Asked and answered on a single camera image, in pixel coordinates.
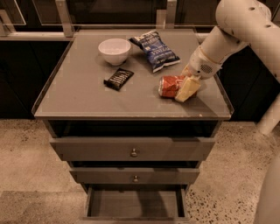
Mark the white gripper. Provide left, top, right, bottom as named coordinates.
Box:
left=175, top=46, right=221, bottom=102

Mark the red coke can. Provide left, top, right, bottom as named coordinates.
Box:
left=158, top=75, right=185, bottom=98

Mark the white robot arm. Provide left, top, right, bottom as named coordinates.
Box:
left=175, top=0, right=280, bottom=224

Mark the grey top drawer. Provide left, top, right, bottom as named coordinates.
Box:
left=50, top=136, right=215, bottom=162

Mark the grey drawer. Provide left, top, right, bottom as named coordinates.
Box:
left=76, top=185, right=195, bottom=224
left=70, top=167, right=200, bottom=185
left=50, top=136, right=215, bottom=162

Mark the grey drawer cabinet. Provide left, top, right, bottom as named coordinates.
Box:
left=31, top=28, right=235, bottom=224

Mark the grey middle drawer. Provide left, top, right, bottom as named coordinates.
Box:
left=70, top=167, right=200, bottom=185

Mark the grey bottom drawer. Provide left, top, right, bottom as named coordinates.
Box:
left=76, top=185, right=195, bottom=224

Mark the blue chip bag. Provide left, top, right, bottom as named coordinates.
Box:
left=129, top=31, right=180, bottom=73

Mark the black snack bar wrapper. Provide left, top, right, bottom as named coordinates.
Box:
left=103, top=68, right=134, bottom=91

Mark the white ceramic bowl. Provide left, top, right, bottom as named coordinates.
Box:
left=98, top=38, right=131, bottom=66

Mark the metal railing frame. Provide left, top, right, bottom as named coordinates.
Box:
left=1, top=0, right=221, bottom=41

